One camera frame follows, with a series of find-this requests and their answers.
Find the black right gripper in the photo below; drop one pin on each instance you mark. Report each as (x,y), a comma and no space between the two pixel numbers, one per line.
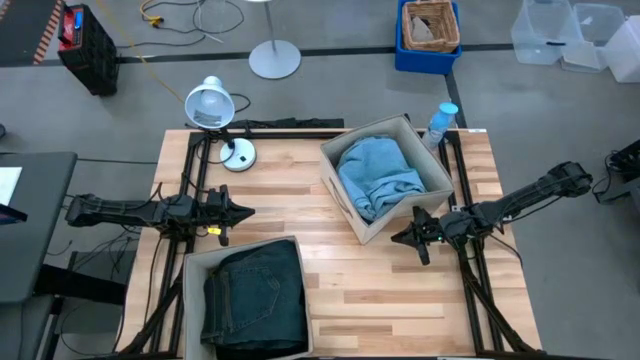
(435,229)

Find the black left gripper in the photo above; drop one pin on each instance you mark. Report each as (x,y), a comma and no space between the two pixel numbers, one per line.
(217,215)

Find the light blue jeans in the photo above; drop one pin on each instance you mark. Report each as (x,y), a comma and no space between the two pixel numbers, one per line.
(380,175)

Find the dark blue jeans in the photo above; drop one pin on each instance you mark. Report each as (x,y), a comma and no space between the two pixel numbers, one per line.
(255,295)

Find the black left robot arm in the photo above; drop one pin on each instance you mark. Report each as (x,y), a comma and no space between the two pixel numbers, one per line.
(125,212)

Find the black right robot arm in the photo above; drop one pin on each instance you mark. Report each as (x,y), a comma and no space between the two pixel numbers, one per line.
(530,192)

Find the yellow tape tag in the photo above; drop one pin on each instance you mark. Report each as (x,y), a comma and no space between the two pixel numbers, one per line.
(214,231)

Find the beige fabric box smile print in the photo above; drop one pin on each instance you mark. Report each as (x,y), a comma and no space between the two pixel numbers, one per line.
(350,210)

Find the plain beige fabric box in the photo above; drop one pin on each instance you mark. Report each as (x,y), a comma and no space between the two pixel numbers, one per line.
(192,300)

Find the clear bottle blue cap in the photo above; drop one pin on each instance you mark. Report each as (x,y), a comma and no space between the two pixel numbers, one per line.
(437,127)

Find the white desk lamp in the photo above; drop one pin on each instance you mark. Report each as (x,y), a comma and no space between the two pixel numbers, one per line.
(210,102)

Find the grey floor lamp stand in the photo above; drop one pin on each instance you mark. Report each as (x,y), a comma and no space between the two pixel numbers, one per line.
(275,60)

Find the blue plastic bin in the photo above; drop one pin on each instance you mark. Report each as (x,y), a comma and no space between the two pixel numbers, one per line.
(425,62)

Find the dark grey desk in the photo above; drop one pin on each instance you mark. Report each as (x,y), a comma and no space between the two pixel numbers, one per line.
(35,240)

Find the beige flat scrap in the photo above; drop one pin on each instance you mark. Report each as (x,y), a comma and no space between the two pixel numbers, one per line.
(421,31)

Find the wicker basket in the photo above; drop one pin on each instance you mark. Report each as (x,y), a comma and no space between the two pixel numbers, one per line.
(447,25)

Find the black red tool case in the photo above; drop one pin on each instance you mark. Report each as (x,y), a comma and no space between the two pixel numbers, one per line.
(90,55)

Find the white paper sheet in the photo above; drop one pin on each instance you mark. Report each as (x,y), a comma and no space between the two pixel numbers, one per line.
(7,185)

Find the clear bin black clip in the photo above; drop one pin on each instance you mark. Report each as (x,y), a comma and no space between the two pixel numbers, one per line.
(540,30)

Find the clear plastic bin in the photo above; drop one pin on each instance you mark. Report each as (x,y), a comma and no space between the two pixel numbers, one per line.
(595,30)

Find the white plastic bin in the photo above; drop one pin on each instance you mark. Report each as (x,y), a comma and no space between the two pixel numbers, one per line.
(625,55)

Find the dark mat striped edge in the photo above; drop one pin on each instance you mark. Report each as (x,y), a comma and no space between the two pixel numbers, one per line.
(20,30)

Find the black aluminium table frame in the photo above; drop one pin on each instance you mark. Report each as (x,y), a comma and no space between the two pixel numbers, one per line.
(472,310)

